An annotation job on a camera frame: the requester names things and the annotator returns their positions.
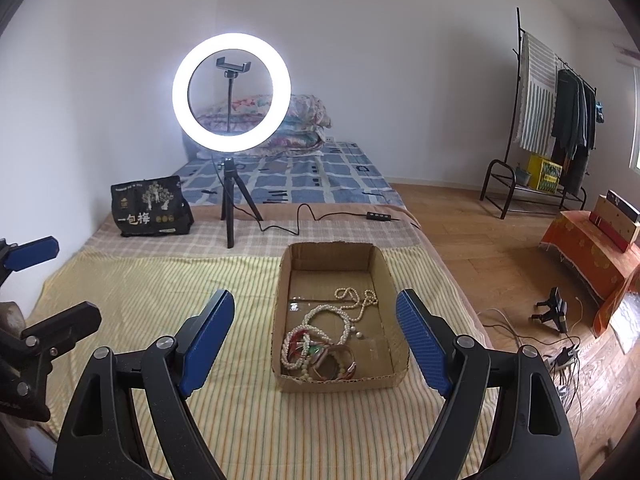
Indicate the yellow crate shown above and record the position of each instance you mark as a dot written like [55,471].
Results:
[542,172]

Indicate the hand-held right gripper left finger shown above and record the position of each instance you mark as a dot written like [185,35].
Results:
[210,340]

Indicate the orange cloth covered table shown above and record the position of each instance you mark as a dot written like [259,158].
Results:
[585,255]

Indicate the cardboard box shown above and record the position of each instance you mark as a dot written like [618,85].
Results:
[330,265]

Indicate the floral pillow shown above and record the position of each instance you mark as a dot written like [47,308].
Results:
[300,141]

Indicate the black phone holder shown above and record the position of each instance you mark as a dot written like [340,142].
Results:
[232,65]

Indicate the dark hanging clothes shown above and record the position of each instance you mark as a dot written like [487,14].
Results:
[570,120]

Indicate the striped hanging towel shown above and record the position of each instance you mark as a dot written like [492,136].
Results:
[537,100]

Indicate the black snack bag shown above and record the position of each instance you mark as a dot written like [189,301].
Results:
[150,210]

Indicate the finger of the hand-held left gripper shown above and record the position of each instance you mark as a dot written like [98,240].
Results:
[65,322]
[32,252]

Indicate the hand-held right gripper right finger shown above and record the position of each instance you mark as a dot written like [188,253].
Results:
[422,340]

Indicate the yellow striped bed cloth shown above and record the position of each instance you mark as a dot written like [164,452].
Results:
[150,285]

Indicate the small black folded tripod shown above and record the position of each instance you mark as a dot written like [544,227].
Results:
[557,307]

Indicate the black clothes rack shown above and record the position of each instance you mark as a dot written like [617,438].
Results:
[518,35]

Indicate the floral quilt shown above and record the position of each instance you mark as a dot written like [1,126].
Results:
[305,115]

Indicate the cream and red gift box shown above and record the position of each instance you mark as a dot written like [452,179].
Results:
[617,220]

